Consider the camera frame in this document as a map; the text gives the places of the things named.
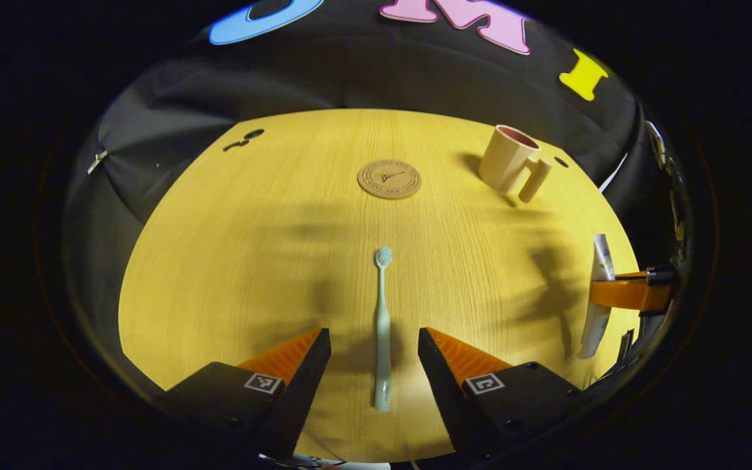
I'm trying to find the pale green toothbrush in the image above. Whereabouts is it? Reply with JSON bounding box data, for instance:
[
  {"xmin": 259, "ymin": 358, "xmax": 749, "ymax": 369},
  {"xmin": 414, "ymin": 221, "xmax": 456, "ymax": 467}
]
[{"xmin": 373, "ymin": 246, "xmax": 394, "ymax": 413}]

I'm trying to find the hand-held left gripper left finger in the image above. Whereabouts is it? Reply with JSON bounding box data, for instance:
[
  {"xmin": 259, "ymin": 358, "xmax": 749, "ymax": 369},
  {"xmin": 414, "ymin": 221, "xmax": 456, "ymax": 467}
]
[{"xmin": 154, "ymin": 328, "xmax": 332, "ymax": 461}]

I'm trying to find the round cork coaster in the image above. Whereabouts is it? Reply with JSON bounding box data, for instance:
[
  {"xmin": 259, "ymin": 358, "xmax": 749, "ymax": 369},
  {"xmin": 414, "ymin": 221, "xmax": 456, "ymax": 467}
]
[{"xmin": 357, "ymin": 159, "xmax": 422, "ymax": 200}]

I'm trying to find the white toothpaste tube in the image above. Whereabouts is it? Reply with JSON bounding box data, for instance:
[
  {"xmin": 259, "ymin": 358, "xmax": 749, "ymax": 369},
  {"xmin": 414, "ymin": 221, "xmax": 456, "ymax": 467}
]
[{"xmin": 577, "ymin": 234, "xmax": 616, "ymax": 360}]

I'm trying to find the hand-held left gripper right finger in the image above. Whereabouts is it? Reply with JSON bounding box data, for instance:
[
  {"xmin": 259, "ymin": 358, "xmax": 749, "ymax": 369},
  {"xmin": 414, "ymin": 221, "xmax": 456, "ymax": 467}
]
[{"xmin": 417, "ymin": 327, "xmax": 589, "ymax": 458}]

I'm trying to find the black backdrop cloth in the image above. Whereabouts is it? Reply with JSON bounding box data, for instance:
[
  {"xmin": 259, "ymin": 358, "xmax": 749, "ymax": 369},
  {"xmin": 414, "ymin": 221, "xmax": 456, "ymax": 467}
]
[{"xmin": 63, "ymin": 0, "xmax": 687, "ymax": 392}]

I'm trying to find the metal backdrop stand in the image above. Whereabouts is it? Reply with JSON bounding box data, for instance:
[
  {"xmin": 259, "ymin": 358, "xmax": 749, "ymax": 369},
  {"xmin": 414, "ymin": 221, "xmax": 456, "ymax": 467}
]
[{"xmin": 645, "ymin": 121, "xmax": 685, "ymax": 249}]

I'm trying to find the beige cup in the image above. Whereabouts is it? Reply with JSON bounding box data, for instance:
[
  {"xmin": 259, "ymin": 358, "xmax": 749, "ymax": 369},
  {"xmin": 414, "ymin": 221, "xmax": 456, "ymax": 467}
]
[{"xmin": 478, "ymin": 124, "xmax": 553, "ymax": 204}]

